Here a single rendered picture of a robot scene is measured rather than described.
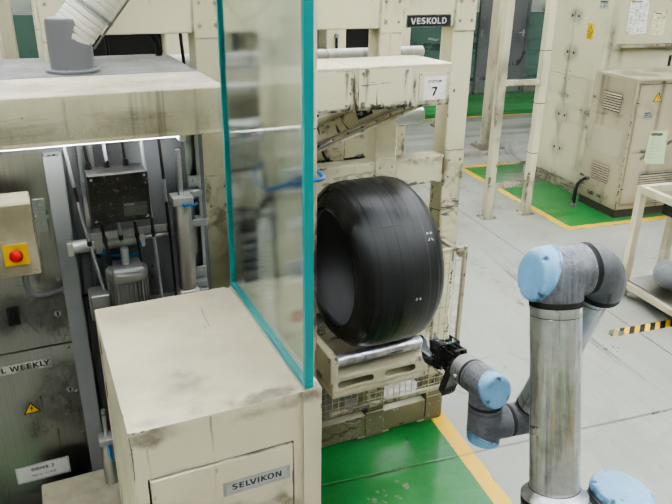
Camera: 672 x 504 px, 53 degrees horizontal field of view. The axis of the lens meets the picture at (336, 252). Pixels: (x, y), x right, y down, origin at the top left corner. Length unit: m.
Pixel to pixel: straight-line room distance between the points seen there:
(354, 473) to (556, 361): 1.79
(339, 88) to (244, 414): 1.22
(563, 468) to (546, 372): 0.22
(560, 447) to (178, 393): 0.83
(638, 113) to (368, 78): 4.40
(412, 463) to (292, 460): 1.76
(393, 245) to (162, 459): 0.96
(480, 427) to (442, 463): 1.39
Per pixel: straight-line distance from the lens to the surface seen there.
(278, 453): 1.50
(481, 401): 1.86
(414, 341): 2.33
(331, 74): 2.25
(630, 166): 6.59
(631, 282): 5.03
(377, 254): 2.00
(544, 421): 1.59
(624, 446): 3.62
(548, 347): 1.53
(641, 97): 6.45
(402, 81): 2.37
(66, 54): 2.06
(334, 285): 2.51
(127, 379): 1.53
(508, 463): 3.34
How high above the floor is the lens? 2.08
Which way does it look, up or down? 23 degrees down
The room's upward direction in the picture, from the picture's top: 1 degrees clockwise
